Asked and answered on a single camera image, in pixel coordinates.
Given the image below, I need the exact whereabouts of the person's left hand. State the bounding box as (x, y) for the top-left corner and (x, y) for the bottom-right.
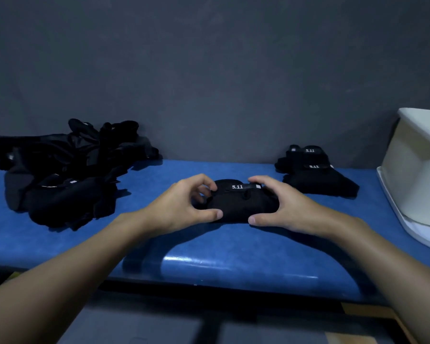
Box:
(141, 173), (224, 237)

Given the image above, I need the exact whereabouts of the person's right hand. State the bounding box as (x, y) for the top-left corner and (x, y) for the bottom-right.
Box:
(247, 175), (345, 239)

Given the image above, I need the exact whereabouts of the pile of black gloves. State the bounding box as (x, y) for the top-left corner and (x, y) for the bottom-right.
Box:
(0, 118), (160, 232)

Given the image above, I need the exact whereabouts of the white storage box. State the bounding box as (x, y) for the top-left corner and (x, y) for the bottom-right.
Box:
(379, 107), (430, 230)

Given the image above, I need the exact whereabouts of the person's left forearm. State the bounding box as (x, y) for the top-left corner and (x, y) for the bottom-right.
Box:
(0, 210), (155, 344)

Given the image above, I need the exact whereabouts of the person's right forearm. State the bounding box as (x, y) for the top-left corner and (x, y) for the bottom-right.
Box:
(329, 217), (430, 344)

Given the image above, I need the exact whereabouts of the blue padded bench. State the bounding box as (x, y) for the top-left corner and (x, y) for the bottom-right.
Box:
(0, 160), (430, 303)

